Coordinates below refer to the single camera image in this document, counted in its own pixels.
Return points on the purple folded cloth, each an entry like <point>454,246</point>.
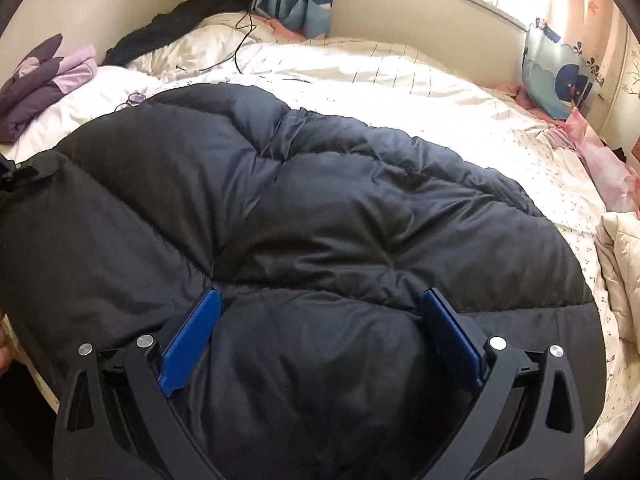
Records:
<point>40,85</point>

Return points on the cream quilt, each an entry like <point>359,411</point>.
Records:
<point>622,270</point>

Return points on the white floral bed sheet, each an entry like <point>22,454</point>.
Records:
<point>565,175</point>

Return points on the black clothes pile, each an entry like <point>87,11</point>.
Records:
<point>185,15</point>

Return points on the black down jacket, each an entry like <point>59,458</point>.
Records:
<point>325,220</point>

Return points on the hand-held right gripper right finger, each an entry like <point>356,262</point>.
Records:
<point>450,335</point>

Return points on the white wardrobe with tree decal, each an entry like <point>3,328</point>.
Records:
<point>627,85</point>

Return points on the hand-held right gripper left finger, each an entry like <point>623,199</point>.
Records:
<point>192,335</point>

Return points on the pink curtain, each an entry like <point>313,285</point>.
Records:
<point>585,5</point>

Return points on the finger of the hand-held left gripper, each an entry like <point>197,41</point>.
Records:
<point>30,170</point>

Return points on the pink floral quilt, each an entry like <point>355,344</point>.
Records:
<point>600,160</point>

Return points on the eyeglasses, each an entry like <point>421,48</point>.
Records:
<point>131,96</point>

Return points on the dark cloth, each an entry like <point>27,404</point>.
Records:
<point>621,154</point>

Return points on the beige bay window panel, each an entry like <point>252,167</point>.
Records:
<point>415,20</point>

